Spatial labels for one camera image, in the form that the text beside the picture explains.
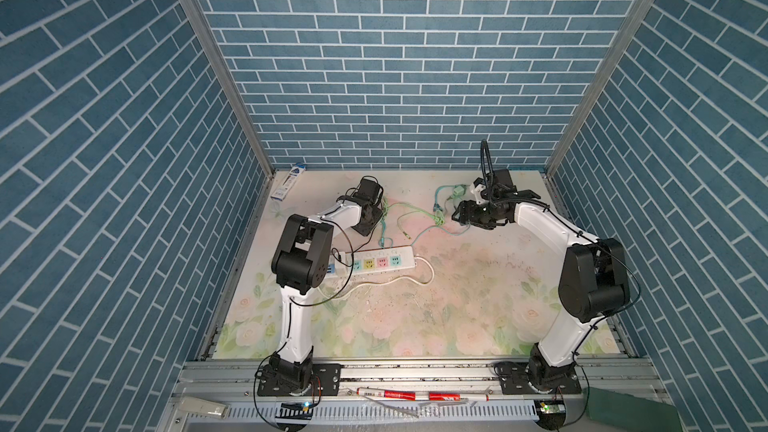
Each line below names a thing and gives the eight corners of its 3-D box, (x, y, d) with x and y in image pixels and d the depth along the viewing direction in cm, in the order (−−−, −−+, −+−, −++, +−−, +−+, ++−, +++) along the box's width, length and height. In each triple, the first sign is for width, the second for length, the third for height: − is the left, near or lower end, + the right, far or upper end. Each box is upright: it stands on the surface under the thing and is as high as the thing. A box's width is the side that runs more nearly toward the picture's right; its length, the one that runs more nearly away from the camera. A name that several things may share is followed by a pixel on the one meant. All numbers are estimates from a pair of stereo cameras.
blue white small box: (272, 198, 114) (270, 194, 113) (297, 164, 126) (296, 161, 125) (282, 200, 113) (281, 197, 112) (307, 167, 125) (306, 163, 124)
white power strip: (331, 280, 92) (326, 269, 86) (331, 259, 97) (327, 247, 91) (415, 269, 95) (416, 258, 89) (411, 250, 99) (412, 237, 93)
